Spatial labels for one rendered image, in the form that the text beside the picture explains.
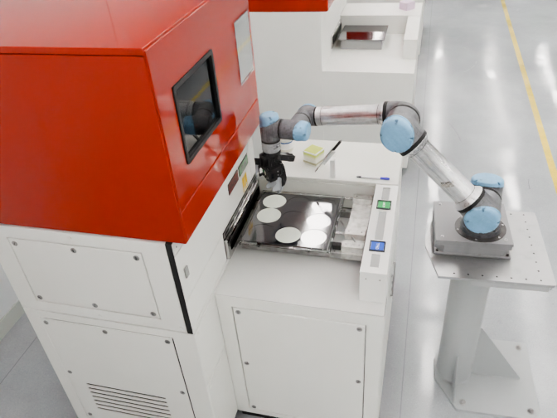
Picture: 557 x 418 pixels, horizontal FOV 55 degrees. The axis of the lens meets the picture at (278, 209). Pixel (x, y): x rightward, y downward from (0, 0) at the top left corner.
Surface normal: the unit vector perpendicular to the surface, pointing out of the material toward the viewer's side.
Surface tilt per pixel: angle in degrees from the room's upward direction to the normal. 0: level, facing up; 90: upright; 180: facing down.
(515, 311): 0
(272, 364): 90
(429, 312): 0
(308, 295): 0
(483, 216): 93
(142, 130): 90
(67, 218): 90
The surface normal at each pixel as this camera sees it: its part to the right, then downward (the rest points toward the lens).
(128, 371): -0.25, 0.58
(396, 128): -0.46, 0.44
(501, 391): -0.07, -0.81
